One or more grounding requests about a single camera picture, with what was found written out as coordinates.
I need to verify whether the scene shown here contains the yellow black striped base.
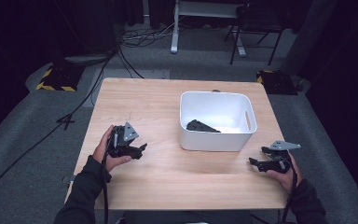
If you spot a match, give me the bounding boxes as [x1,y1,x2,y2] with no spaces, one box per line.
[255,69,300,96]
[34,63,86,93]

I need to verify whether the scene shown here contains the white plastic bin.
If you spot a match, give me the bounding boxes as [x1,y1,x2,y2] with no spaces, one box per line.
[179,91,258,153]

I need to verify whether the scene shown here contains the black tape cross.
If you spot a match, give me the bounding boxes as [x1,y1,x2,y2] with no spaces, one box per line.
[56,113,76,132]

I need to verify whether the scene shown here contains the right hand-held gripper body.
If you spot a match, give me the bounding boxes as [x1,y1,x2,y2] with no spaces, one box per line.
[267,140,302,174]

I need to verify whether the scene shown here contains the long black floor cable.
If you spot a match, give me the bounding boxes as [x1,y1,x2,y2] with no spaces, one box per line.
[0,46,119,216]

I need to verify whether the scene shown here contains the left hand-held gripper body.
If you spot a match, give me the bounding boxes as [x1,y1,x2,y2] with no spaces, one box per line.
[106,121,140,159]

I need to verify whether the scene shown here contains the person's right hand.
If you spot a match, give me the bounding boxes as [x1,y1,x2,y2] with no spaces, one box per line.
[265,151,304,195]

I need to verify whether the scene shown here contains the white desk frame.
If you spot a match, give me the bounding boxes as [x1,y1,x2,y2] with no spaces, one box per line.
[170,0,247,58]

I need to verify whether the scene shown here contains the black chair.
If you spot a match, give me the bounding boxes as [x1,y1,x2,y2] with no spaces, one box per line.
[223,2,285,66]

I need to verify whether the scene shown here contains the person's left hand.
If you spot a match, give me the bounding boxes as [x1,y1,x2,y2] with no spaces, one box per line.
[91,124,133,173]

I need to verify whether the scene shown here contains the bundle of floor cables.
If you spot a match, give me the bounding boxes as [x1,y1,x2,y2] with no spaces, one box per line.
[118,21,175,49]

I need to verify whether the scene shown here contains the black triangular plastic part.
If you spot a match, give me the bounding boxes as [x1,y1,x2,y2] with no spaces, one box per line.
[186,119,222,134]

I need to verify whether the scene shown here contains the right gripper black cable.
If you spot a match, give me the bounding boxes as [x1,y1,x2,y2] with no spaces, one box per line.
[281,150,298,224]

